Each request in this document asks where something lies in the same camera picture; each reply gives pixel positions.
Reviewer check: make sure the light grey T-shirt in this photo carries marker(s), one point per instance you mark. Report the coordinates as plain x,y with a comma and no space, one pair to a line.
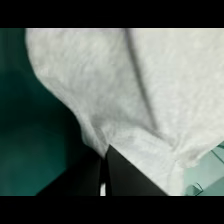
133,83

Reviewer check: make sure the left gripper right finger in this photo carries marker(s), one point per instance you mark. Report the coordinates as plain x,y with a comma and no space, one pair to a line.
128,176

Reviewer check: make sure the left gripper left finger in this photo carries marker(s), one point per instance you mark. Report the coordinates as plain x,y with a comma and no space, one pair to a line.
80,180

